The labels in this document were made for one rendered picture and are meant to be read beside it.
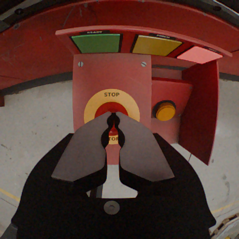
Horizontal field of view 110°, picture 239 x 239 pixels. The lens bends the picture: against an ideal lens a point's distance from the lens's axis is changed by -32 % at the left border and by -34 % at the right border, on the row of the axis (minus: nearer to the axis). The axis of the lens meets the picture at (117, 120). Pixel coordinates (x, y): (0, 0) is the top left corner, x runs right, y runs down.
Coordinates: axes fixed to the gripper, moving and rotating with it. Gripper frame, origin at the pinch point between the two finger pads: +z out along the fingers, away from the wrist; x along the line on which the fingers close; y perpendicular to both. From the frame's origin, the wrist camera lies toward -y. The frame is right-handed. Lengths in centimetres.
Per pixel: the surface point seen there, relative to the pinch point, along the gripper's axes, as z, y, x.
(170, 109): 8.0, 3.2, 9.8
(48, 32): 17.6, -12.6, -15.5
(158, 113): 8.1, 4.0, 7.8
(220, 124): 71, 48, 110
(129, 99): 3.9, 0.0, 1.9
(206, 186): 42, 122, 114
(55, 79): 78, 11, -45
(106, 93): 4.2, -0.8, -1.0
